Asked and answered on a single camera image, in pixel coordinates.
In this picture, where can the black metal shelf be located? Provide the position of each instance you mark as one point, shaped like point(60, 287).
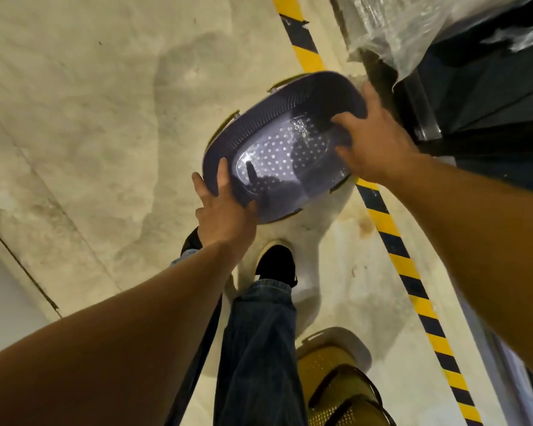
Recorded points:
point(493, 106)

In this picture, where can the black left shoe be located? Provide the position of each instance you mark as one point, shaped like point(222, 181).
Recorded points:
point(191, 244)

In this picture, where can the person's left hand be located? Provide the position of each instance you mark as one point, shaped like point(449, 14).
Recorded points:
point(226, 221)

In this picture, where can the person's right leg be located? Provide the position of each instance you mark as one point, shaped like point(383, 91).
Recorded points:
point(257, 359)

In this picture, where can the black shoe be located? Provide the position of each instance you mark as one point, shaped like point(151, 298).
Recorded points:
point(275, 263)
point(191, 244)

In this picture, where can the person's left forearm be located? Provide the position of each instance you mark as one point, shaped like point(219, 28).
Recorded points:
point(115, 341)

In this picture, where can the black right shoe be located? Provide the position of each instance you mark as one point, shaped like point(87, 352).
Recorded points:
point(275, 263)

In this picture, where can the person's right hand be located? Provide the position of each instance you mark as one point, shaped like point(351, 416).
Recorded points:
point(377, 146)

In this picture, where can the grey perforated basket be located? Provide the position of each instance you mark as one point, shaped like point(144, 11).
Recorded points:
point(284, 155)

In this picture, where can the person's leg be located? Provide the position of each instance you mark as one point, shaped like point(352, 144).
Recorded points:
point(257, 359)
point(194, 372)

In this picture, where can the person's left leg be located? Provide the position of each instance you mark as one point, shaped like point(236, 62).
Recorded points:
point(194, 372)

